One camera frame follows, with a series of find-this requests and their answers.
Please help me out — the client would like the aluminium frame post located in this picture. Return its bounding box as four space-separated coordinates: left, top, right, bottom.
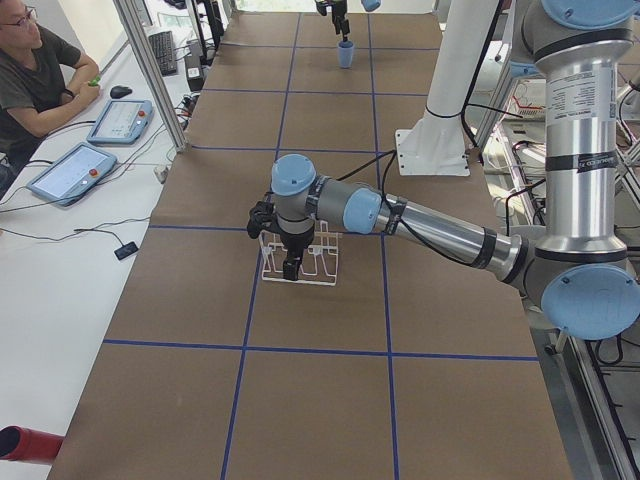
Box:
113 0 187 152

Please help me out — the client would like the seated person in dark shirt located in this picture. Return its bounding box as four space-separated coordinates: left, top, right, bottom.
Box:
1 1 100 193

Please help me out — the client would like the light blue plastic cup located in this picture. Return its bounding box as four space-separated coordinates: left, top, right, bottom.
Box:
337 40 355 69

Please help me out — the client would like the near teach pendant tablet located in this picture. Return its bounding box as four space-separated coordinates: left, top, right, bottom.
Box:
26 142 117 207

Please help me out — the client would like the white wire cup holder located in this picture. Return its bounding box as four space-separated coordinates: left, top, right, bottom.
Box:
252 221 344 289

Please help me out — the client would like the teach pendant tablet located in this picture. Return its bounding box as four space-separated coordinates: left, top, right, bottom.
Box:
86 99 153 145
26 142 117 207

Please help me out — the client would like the far teach pendant tablet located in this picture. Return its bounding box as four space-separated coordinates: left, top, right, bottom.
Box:
86 99 153 145

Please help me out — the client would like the black computer mouse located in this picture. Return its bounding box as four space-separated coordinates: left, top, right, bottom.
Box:
110 85 132 99

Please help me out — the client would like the black keyboard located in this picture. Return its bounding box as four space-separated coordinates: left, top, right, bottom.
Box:
147 31 177 76

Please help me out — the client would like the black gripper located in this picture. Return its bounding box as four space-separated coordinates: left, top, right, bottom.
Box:
280 230 311 281
327 0 350 42

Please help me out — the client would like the small black puck device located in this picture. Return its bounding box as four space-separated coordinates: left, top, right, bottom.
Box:
114 241 139 260

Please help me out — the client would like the red cylinder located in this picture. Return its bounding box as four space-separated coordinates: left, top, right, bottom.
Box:
1 426 64 465

